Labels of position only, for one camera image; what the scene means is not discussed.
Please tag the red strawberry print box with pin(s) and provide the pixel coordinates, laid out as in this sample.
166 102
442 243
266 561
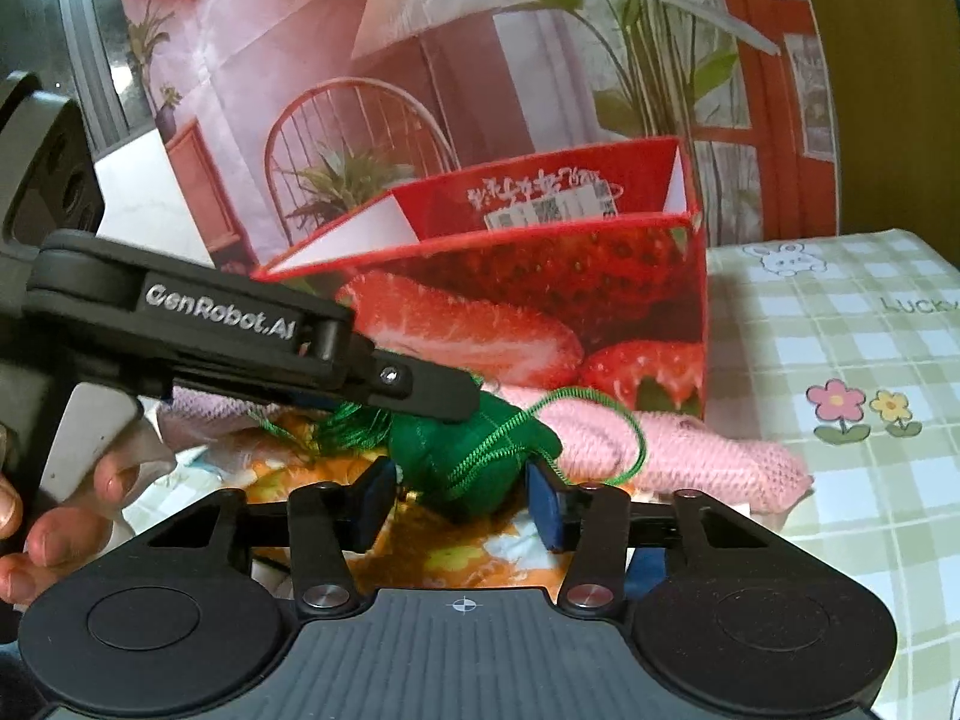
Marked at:
525 277

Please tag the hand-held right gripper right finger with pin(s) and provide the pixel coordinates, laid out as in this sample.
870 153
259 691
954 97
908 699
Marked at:
544 506

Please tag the grey window frame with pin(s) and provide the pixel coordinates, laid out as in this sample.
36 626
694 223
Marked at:
90 30

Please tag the green checked tablecloth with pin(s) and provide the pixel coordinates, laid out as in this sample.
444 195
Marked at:
862 502

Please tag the pink knitted cloth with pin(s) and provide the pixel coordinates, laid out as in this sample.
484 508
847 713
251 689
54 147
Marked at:
675 450

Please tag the printed room backdrop poster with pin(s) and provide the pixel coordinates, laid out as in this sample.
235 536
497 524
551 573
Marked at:
450 52

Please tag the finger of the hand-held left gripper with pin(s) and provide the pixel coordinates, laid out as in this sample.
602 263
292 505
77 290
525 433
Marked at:
427 390

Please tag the person's left hand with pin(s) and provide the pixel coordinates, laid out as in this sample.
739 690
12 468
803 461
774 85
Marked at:
120 476

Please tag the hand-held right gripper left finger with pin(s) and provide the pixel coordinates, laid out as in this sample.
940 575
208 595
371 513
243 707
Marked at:
373 499

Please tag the orange patterned pouch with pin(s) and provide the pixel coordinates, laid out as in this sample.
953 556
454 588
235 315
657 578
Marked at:
450 547

